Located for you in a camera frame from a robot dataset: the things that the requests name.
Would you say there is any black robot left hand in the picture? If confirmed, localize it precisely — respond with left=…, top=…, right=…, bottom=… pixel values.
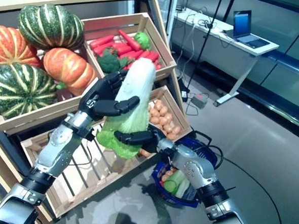
left=77, top=67, right=142, bottom=124

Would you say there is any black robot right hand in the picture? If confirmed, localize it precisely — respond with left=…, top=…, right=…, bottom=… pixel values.
left=113, top=124, right=165, bottom=156

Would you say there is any blue plastic shopping basket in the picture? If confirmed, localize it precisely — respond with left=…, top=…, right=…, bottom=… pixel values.
left=150, top=129, right=227, bottom=211

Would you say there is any dark green broccoli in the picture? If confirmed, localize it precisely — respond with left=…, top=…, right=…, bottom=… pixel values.
left=95, top=47, right=130, bottom=74

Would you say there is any oblong orange pumpkin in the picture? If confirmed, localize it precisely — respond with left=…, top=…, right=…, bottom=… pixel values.
left=41, top=46, right=99, bottom=98

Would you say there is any wooden potato crate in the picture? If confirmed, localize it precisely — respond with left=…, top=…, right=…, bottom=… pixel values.
left=137, top=83, right=195, bottom=145

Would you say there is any red carrot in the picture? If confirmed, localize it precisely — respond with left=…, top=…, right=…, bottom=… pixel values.
left=144, top=50, right=160, bottom=64
left=93, top=41, right=116, bottom=57
left=89, top=33, right=116, bottom=51
left=117, top=28, right=142, bottom=52

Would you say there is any large wooden pumpkin crate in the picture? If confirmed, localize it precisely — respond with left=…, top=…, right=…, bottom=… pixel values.
left=0, top=39, right=107, bottom=140

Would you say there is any wide slatted wooden crate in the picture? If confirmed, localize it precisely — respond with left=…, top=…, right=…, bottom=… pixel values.
left=16, top=114, right=162, bottom=224

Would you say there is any grey power box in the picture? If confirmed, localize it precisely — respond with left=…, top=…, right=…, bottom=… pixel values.
left=192, top=94, right=208, bottom=110

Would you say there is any light green bell pepper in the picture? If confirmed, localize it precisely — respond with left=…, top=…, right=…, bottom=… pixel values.
left=132, top=30, right=153, bottom=51

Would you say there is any wooden carrot crate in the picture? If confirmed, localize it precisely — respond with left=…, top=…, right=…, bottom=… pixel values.
left=79, top=8, right=180, bottom=84

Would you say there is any green striped pumpkin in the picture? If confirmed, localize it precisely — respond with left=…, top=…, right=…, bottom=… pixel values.
left=15, top=2, right=86, bottom=53
left=0, top=62, right=60, bottom=123

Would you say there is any large round orange pumpkin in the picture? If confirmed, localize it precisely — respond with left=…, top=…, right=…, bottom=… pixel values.
left=0, top=25, right=44, bottom=72

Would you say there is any white desk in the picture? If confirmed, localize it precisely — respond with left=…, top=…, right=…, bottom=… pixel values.
left=169, top=8, right=282, bottom=110

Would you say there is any black tripod pole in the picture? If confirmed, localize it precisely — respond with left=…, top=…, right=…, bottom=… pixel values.
left=185, top=0, right=225, bottom=95

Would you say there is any open laptop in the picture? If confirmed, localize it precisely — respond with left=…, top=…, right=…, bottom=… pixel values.
left=231, top=9, right=273, bottom=50

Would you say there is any black desk cable tangle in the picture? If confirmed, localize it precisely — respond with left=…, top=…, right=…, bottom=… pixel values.
left=196, top=18, right=216, bottom=29

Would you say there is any black floor cable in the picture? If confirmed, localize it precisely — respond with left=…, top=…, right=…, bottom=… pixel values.
left=218, top=156, right=288, bottom=224

